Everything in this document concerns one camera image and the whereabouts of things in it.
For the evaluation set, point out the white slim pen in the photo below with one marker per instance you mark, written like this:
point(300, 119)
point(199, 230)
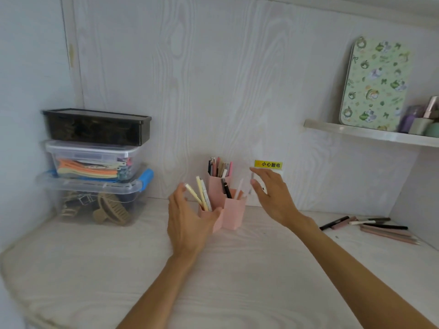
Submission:
point(239, 188)

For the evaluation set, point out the purple bottle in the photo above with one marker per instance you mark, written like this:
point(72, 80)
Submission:
point(410, 117)

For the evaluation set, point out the person's left forearm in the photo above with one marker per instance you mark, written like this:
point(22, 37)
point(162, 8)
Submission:
point(164, 291)

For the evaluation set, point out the slim black pencil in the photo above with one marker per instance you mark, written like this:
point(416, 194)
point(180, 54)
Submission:
point(386, 226)

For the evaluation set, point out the long pink pencil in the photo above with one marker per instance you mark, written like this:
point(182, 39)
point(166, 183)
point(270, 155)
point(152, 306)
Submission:
point(391, 236)
point(386, 230)

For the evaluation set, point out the black pen with clip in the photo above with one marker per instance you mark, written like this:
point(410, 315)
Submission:
point(226, 189)

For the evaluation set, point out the white and brown pencil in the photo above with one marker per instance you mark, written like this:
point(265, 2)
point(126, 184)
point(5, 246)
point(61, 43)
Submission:
point(368, 221)

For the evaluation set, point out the black makeup pencil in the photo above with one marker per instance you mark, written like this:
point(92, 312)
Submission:
point(334, 223)

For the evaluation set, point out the small clear storage box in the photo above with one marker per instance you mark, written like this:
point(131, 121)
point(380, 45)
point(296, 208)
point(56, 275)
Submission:
point(92, 161)

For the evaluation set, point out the dusty pink makeup pen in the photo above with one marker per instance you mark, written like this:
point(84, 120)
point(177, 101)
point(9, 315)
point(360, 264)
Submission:
point(344, 223)

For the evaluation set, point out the black storage box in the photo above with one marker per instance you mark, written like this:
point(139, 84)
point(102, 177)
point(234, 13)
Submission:
point(97, 126)

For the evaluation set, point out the cream pen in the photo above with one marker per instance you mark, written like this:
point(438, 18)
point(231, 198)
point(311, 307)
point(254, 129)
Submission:
point(192, 193)

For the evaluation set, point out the mint green container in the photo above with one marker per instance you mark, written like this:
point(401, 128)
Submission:
point(432, 130)

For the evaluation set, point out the person's right forearm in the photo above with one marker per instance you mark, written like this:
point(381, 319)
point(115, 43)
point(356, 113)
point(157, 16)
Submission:
point(356, 274)

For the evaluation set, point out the person's left thumb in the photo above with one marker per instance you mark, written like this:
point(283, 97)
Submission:
point(214, 217)

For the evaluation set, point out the bunch of assorted pens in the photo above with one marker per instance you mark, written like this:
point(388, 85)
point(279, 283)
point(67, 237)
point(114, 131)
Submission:
point(219, 167)

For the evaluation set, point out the yellow pen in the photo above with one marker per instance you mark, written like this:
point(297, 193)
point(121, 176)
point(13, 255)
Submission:
point(202, 193)

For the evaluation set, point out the person's right hand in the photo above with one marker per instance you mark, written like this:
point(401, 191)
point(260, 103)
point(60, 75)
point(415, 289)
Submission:
point(277, 198)

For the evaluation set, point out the yellow warning sticker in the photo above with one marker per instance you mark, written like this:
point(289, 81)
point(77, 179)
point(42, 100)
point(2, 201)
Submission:
point(268, 164)

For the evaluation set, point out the white wall shelf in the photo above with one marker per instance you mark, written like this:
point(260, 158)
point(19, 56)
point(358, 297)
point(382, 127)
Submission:
point(370, 132)

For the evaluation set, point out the pale grey cup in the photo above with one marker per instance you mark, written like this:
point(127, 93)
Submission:
point(420, 126)

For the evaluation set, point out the green patterned tin box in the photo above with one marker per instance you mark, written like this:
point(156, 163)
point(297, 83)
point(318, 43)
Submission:
point(375, 83)

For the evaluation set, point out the pink pen holder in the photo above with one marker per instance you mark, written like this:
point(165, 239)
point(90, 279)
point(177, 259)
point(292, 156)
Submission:
point(228, 210)

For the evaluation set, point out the person's right thumb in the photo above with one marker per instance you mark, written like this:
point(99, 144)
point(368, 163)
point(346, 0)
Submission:
point(257, 189)

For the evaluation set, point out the pink tube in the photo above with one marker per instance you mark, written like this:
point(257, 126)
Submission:
point(430, 106)

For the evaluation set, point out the person's left hand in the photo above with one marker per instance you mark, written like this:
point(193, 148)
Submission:
point(187, 229)

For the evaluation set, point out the large clear blue-latched storage box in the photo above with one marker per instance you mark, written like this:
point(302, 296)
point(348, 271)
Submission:
point(92, 198)

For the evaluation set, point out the beige hair claw clip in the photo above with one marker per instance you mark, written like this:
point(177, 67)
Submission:
point(111, 210)

